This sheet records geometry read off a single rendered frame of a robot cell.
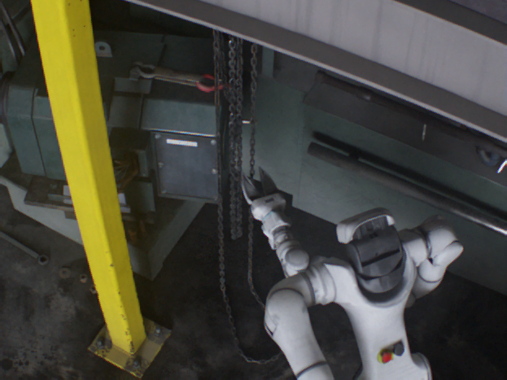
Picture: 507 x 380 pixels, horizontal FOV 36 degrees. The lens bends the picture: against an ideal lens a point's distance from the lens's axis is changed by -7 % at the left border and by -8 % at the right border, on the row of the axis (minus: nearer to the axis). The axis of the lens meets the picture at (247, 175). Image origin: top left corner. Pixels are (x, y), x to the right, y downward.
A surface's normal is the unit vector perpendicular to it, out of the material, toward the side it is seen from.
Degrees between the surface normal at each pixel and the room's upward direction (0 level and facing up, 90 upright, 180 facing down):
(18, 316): 0
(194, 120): 45
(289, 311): 17
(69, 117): 90
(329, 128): 90
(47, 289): 0
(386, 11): 90
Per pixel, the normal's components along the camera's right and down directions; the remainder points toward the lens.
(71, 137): -0.47, 0.68
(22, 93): -0.10, 0.09
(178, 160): -0.14, 0.76
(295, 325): 0.15, -0.29
